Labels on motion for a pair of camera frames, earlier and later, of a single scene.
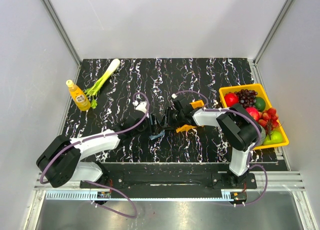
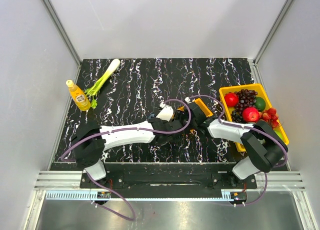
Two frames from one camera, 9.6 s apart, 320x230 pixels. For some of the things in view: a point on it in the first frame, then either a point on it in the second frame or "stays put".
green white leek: (92, 91) stays put
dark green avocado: (260, 104) stays put
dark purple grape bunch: (247, 98) stays put
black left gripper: (147, 120) to (164, 121)
